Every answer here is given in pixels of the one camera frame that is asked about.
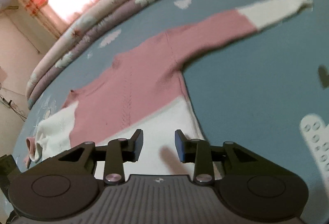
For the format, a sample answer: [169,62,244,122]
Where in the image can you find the pink and white knit sweater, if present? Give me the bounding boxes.
[25,0,312,175]

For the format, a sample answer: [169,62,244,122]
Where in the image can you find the teal floral bed sheet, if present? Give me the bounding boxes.
[13,0,328,223]

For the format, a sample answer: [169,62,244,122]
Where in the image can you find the folded floral quilt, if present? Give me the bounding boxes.
[26,0,157,109]

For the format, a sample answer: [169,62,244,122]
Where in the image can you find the wall power cables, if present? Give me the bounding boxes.
[0,82,28,120]

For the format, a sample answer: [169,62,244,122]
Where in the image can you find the wall air conditioner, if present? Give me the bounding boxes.
[0,0,19,12]

